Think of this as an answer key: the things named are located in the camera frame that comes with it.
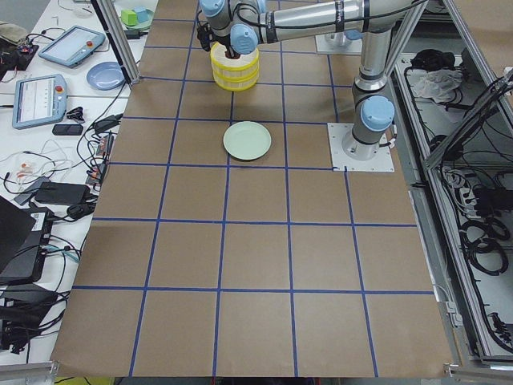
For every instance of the aluminium frame post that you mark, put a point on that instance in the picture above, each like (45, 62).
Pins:
(112, 26)

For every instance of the teach pendant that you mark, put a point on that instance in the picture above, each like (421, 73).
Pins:
(39, 101)
(73, 46)

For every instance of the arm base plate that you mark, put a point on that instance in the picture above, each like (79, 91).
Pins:
(338, 44)
(348, 155)

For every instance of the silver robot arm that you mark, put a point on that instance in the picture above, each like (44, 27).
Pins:
(240, 26)

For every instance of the blue plate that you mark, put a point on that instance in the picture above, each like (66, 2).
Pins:
(105, 76)

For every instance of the teach pendant far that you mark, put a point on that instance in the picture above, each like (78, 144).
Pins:
(73, 46)

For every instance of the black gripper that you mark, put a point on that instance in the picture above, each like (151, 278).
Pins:
(229, 51)

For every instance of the black power adapter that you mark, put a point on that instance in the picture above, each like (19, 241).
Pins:
(107, 123)

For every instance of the green foam block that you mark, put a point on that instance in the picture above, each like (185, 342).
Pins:
(129, 17)

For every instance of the yellow steamer layer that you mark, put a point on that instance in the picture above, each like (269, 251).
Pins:
(230, 82)
(222, 64)

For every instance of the white crumpled cloth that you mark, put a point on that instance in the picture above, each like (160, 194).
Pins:
(440, 86)

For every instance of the black laptop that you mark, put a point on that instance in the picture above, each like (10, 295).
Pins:
(24, 235)

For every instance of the teach pendant near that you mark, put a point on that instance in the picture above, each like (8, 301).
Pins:
(39, 101)

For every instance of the light green plate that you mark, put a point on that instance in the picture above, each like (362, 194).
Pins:
(247, 140)

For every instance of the blue foam block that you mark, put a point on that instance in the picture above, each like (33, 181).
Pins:
(142, 14)

